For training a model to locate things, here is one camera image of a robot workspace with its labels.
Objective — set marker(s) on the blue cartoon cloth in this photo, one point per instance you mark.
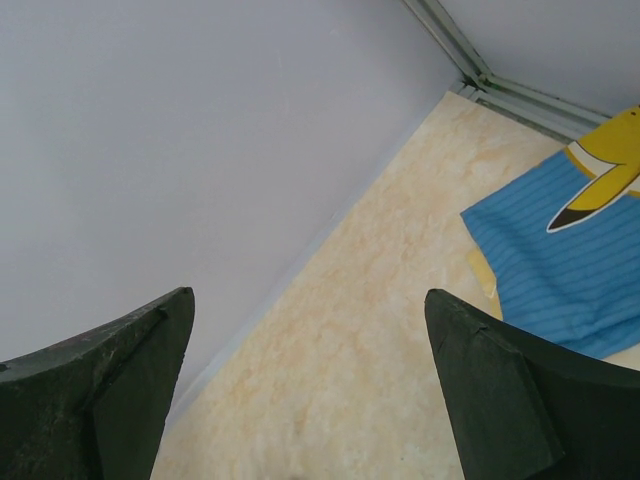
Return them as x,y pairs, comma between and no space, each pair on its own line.
562,241

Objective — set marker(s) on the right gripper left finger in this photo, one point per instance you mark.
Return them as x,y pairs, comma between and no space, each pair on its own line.
94,406

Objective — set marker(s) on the right aluminium corner post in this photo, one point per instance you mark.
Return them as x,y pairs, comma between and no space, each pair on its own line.
548,114

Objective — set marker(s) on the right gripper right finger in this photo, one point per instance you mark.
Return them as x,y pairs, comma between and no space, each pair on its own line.
521,407

